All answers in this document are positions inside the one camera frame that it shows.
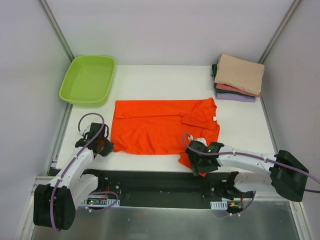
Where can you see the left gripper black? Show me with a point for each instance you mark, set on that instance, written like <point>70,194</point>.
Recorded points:
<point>105,147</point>

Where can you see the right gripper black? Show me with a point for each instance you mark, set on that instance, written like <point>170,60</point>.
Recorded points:
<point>197,165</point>

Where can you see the orange t shirt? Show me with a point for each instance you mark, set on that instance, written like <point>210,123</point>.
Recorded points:
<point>156,127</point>

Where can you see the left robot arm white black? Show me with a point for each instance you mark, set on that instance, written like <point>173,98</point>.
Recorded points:
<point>56,202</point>

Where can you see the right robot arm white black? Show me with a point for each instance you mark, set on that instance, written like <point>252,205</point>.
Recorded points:
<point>255,172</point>

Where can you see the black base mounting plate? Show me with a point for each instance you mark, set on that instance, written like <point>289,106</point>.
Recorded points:
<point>151,189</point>

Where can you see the green plastic bin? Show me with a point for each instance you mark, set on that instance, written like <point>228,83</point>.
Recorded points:
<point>88,80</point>

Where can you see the lilac folded t shirt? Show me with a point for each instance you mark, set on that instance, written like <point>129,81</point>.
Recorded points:
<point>240,98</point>

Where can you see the pink folded t shirt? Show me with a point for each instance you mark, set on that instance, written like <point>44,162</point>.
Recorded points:
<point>234,89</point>

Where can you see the dark green folded t shirt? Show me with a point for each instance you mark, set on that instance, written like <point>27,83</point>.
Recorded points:
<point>214,68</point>

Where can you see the beige folded t shirt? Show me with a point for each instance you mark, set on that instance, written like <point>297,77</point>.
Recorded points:
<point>241,74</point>

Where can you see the right white cable duct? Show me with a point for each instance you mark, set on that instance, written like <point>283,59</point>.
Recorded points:
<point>219,205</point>

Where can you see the white cable duct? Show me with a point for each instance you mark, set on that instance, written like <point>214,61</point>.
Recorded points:
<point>98,202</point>
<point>219,205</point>

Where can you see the left white cable duct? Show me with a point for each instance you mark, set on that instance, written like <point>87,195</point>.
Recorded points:
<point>98,202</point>

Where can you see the left aluminium corner post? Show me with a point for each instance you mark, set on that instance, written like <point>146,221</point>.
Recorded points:
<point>56,29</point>

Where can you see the aluminium corner post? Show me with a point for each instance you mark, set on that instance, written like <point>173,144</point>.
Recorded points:
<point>279,30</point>
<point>56,29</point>

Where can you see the right aluminium corner post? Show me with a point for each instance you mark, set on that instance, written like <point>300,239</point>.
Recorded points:
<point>279,30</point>

